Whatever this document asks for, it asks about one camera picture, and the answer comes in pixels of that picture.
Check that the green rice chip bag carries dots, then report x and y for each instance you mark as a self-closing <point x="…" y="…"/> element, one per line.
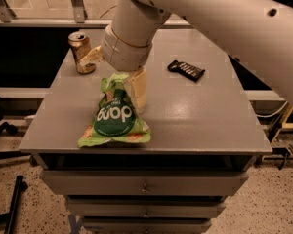
<point x="116" y="119"/>

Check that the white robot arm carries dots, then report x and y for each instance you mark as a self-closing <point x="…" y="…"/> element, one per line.
<point x="258" y="33"/>

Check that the metal railing frame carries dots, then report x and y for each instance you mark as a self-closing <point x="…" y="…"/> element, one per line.
<point x="57" y="13"/>

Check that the black snack bar wrapper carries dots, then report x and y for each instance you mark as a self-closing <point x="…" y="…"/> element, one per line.
<point x="189" y="71"/>

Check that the top grey drawer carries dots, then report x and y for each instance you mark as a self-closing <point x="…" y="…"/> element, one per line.
<point x="146" y="183"/>

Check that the bottom grey drawer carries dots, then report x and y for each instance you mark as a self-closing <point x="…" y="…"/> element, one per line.
<point x="146" y="226"/>

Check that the black office chair base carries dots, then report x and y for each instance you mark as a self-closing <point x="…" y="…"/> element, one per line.
<point x="12" y="130"/>

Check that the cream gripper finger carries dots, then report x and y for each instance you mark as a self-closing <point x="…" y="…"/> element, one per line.
<point x="136" y="87"/>
<point x="95" y="56"/>

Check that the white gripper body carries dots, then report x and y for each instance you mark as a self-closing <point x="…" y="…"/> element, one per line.
<point x="124" y="53"/>

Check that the grey drawer cabinet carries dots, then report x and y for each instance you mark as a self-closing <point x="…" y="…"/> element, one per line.
<point x="208" y="125"/>

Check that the orange soda can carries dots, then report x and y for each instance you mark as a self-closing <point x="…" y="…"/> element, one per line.
<point x="80" y="45"/>

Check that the middle grey drawer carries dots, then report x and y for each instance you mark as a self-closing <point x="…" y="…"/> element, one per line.
<point x="145" y="208"/>

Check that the grey drawer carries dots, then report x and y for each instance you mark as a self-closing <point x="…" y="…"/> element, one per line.
<point x="146" y="226"/>
<point x="146" y="183"/>
<point x="145" y="208"/>

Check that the black metal stand leg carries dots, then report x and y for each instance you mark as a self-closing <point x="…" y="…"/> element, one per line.
<point x="8" y="219"/>

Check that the yellow frame stand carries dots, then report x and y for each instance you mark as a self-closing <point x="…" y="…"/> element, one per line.
<point x="280" y="124"/>

